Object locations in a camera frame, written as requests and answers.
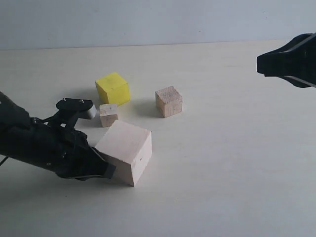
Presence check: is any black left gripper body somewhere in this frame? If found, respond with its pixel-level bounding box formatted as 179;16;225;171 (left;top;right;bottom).
0;93;96;179

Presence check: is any large pale wooden cube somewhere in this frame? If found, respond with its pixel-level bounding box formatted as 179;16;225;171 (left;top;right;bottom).
95;120;153;187

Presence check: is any yellow cube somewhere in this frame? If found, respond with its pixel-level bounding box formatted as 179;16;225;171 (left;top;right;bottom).
95;72;131;106

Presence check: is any medium natural wooden cube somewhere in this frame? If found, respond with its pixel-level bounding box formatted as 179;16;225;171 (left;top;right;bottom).
155;86;183;118

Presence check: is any small natural wooden cube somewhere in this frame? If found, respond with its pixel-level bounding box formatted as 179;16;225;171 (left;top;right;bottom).
99;103;118;127

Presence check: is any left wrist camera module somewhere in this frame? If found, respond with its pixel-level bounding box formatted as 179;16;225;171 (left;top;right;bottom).
56;98;97;119

